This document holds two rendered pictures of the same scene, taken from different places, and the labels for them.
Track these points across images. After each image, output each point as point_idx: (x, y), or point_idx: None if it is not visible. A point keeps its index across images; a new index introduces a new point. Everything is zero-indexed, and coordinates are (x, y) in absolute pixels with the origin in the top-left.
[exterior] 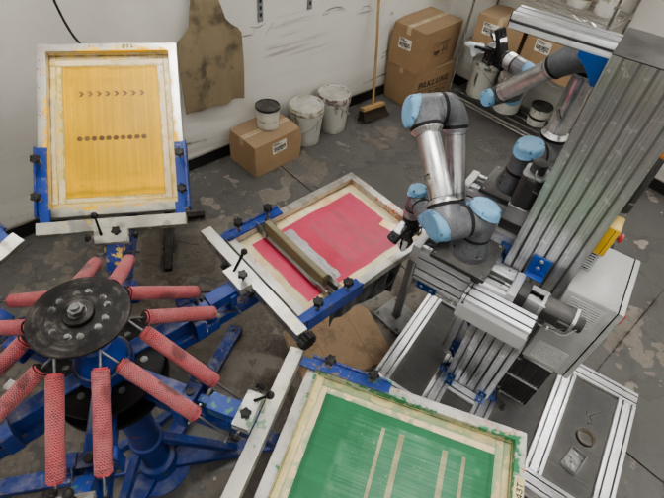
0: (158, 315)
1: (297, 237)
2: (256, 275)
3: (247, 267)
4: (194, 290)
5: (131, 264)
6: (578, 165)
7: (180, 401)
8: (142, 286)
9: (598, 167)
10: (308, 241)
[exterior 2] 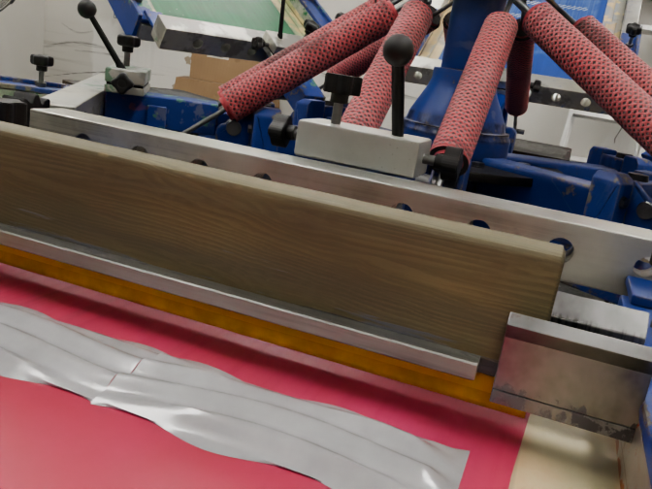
0: (399, 15)
1: (303, 444)
2: (320, 169)
3: (381, 180)
4: (440, 132)
5: (631, 109)
6: None
7: (255, 65)
8: (504, 37)
9: None
10: (185, 458)
